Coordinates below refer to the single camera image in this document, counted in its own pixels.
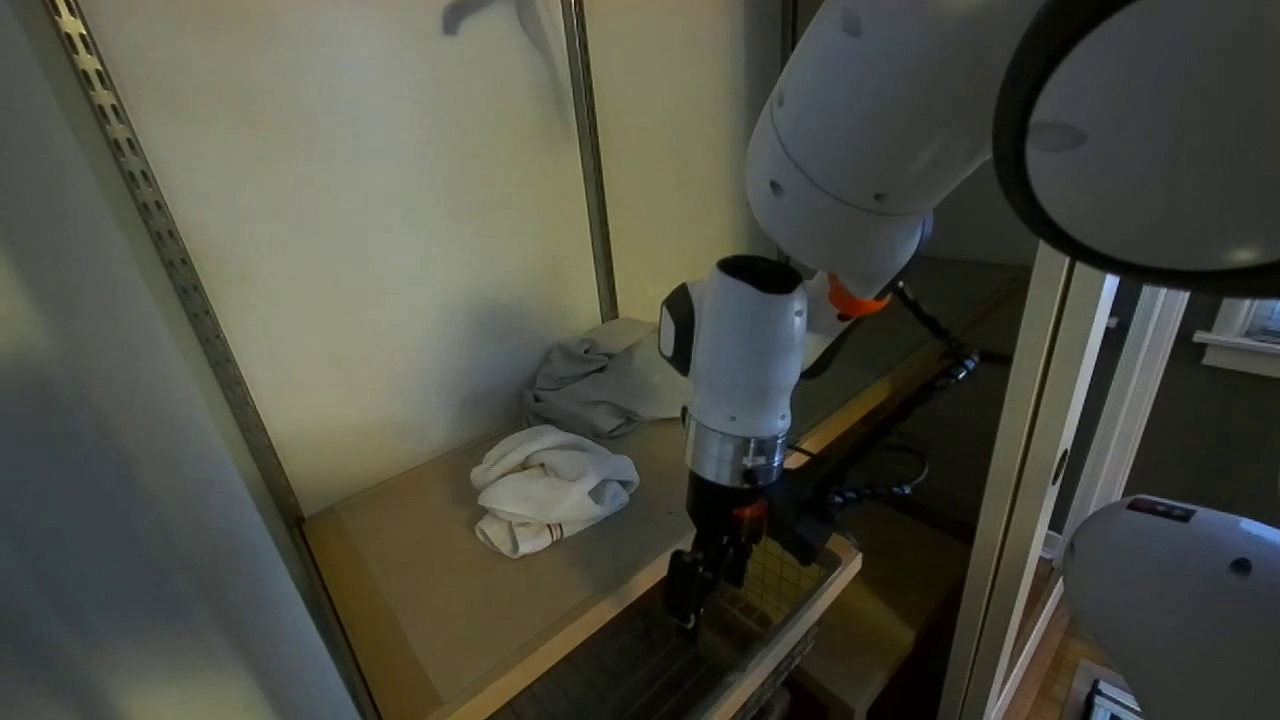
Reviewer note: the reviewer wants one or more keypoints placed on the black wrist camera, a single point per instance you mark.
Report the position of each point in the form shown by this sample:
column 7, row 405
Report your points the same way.
column 805, row 515

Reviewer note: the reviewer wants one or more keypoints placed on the wooden drawer unit top board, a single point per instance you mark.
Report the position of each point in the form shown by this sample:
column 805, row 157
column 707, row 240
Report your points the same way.
column 440, row 602

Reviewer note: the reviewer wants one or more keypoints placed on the crumpled white cloth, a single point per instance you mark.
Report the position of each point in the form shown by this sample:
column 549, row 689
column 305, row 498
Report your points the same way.
column 546, row 486

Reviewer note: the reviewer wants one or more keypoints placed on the black floor equipment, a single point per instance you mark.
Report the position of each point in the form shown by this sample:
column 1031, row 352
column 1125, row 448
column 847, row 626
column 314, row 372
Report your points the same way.
column 1105, row 700

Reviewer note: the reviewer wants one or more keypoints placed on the slotted metal shelf rail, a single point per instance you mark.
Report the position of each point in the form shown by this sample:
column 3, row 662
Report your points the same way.
column 587, row 160
column 173, row 295

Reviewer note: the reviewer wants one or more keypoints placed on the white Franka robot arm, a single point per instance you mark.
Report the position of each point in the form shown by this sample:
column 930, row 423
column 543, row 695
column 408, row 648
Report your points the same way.
column 904, row 134

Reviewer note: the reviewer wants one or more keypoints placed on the mesh pull-out shelf wooden frame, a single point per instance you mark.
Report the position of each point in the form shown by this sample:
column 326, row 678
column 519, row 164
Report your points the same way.
column 664, row 664

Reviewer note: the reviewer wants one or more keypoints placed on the white closet door frame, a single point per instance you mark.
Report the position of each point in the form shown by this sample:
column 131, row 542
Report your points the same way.
column 1043, row 467

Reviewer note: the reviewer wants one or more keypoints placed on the white window frame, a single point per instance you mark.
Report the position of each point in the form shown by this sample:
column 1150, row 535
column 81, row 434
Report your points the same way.
column 1245, row 342

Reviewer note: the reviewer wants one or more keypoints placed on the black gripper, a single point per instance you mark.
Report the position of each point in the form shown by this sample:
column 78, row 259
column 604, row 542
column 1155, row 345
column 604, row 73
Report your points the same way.
column 730, row 523

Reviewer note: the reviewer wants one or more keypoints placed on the crumpled grey cloth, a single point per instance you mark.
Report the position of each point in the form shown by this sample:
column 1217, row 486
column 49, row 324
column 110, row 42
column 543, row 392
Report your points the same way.
column 602, row 383

